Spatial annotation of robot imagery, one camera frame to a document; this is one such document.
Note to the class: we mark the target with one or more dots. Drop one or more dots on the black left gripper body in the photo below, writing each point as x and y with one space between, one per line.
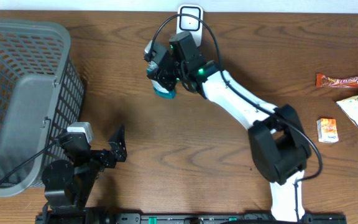
97 159

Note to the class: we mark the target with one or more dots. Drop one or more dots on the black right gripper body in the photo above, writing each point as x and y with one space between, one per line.
168 76

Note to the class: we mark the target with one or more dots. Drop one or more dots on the teal mouthwash bottle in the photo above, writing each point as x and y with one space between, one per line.
152 70

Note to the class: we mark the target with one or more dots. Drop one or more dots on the small orange box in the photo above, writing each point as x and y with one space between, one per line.
327 130

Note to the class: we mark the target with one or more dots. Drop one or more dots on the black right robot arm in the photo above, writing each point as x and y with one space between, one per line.
279 147

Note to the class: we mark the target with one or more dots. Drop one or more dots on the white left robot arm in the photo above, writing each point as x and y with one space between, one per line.
68 183

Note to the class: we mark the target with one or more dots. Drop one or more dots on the white barcode scanner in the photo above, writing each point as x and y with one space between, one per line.
190 18

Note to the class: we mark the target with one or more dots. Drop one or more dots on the dark grey plastic basket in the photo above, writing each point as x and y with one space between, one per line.
41 94

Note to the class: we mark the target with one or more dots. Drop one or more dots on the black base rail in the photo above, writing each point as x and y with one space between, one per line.
135 218

